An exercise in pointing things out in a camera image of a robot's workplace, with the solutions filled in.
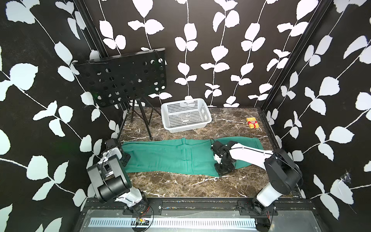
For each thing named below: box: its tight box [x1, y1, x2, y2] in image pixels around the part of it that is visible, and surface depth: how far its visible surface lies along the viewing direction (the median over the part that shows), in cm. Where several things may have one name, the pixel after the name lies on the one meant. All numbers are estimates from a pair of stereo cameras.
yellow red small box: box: [246, 116, 260, 129], surface depth 113 cm
